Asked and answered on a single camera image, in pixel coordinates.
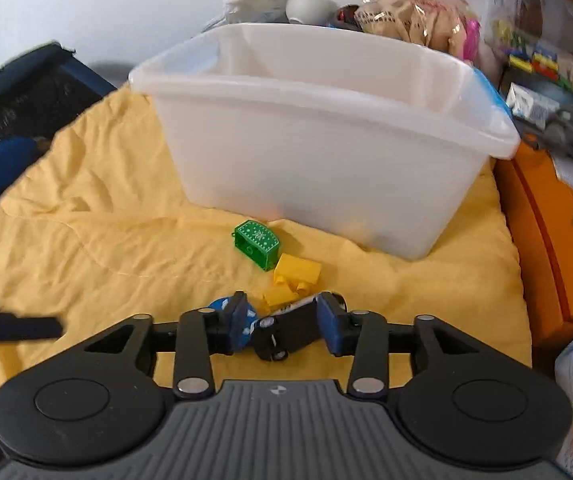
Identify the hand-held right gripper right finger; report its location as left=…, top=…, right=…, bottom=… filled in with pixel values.
left=315, top=291, right=489, bottom=401

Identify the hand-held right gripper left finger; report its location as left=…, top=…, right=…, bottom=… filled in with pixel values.
left=81, top=290, right=250, bottom=402

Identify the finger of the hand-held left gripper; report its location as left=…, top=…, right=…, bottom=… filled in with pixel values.
left=0, top=280, right=65, bottom=342

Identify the black white toy car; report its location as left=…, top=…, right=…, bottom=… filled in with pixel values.
left=255, top=292, right=348, bottom=362

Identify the white plastic bin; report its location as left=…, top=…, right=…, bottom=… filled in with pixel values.
left=129, top=22, right=521, bottom=261

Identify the blue white-spotted toy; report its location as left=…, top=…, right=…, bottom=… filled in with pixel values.
left=206, top=296, right=260, bottom=351

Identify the small yellow toy brick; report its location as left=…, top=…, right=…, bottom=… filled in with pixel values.
left=263, top=286, right=301, bottom=313

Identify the green printed curved brick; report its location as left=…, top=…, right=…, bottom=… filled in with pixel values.
left=231, top=220, right=281, bottom=272

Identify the yellow cloth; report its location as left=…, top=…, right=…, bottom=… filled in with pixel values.
left=0, top=85, right=532, bottom=461

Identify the dark blue fabric suitcase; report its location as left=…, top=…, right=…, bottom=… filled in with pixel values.
left=0, top=42, right=117, bottom=231

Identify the orange box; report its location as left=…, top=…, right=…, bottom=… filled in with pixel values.
left=493, top=135, right=573, bottom=351

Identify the blue plastic lid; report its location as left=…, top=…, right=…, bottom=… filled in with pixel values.
left=473, top=67, right=511, bottom=121

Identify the small white box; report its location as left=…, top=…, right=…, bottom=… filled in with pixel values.
left=506, top=82, right=549, bottom=121

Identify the pink plastic toy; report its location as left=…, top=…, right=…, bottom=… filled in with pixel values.
left=461, top=17, right=482, bottom=63

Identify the clear snack bag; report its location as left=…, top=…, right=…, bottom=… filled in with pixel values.
left=353, top=0, right=482, bottom=56

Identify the clear box of toy bricks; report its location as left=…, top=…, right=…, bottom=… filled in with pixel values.
left=483, top=0, right=573, bottom=106

